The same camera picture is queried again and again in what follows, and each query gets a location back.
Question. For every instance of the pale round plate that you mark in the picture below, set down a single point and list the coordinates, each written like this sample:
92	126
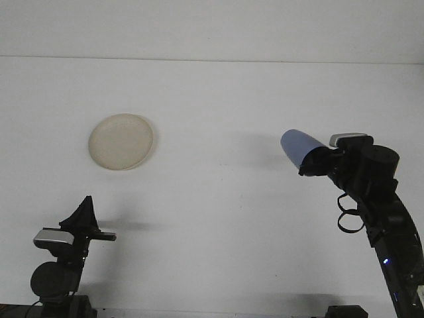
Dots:
119	142

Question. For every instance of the pale blue cup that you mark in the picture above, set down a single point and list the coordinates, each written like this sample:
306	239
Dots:
298	144

